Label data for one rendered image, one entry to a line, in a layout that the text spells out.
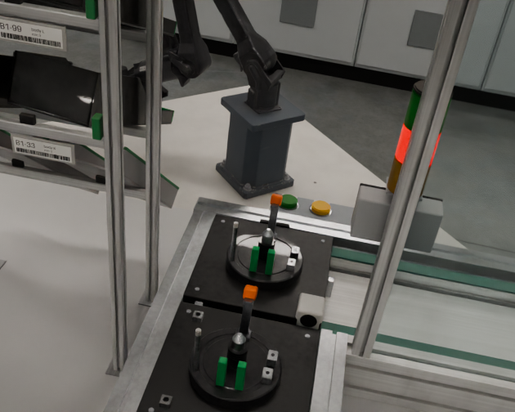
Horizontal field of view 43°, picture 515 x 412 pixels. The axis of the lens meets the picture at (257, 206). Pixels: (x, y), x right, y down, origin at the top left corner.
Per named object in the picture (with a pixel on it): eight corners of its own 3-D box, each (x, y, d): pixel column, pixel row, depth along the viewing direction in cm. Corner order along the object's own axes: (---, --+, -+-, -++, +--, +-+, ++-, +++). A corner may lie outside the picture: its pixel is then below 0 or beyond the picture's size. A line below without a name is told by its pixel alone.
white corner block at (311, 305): (297, 307, 114) (300, 291, 111) (322, 313, 113) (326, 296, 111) (293, 327, 110) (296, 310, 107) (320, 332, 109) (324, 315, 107)
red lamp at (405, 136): (395, 145, 90) (403, 114, 87) (431, 152, 90) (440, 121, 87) (394, 164, 86) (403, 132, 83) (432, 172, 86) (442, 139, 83)
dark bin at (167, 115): (105, 105, 116) (114, 64, 115) (172, 123, 114) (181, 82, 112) (6, 103, 90) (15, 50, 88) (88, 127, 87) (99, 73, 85)
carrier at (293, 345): (180, 309, 110) (182, 253, 103) (319, 338, 108) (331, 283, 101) (132, 428, 91) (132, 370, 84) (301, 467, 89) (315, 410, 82)
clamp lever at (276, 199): (266, 231, 123) (272, 193, 121) (275, 233, 122) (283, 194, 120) (263, 236, 119) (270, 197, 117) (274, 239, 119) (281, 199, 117)
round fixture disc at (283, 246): (235, 233, 125) (235, 225, 124) (306, 247, 124) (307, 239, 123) (217, 281, 114) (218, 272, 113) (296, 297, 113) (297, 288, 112)
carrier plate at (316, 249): (214, 221, 131) (215, 212, 130) (332, 244, 129) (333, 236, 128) (182, 302, 112) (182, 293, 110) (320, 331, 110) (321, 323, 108)
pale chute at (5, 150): (41, 176, 131) (49, 155, 132) (98, 194, 128) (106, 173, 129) (-45, 134, 104) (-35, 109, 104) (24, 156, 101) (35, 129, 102)
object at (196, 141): (258, 91, 207) (259, 82, 205) (466, 260, 149) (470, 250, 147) (38, 133, 173) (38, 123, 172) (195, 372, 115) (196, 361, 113)
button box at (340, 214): (270, 213, 143) (274, 190, 140) (364, 231, 142) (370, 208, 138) (265, 232, 138) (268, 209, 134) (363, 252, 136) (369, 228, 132)
